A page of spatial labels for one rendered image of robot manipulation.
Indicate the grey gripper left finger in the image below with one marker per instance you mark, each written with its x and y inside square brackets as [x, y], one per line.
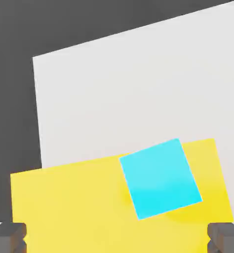
[8, 237]

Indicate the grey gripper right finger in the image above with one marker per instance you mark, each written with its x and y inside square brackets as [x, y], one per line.
[225, 238]

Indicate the small cyan cube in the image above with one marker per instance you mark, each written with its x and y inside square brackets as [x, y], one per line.
[160, 179]

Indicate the large yellow box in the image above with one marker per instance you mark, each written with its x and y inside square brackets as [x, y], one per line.
[79, 207]

